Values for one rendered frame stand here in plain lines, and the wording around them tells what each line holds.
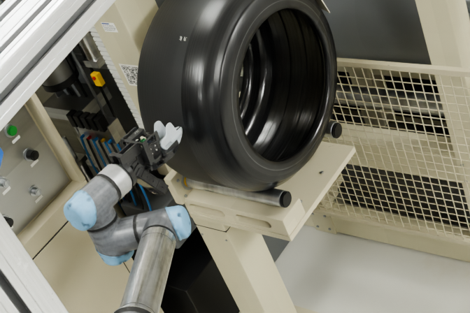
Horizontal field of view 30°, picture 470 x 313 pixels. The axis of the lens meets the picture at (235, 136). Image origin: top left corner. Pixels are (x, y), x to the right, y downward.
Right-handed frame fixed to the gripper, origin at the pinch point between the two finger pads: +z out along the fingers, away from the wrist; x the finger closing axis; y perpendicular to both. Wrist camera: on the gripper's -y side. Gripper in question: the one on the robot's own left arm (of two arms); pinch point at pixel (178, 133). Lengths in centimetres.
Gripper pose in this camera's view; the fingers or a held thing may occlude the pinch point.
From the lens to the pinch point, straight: 208.4
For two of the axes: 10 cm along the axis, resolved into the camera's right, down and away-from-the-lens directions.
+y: -2.7, -8.2, -5.1
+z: 5.7, -5.6, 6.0
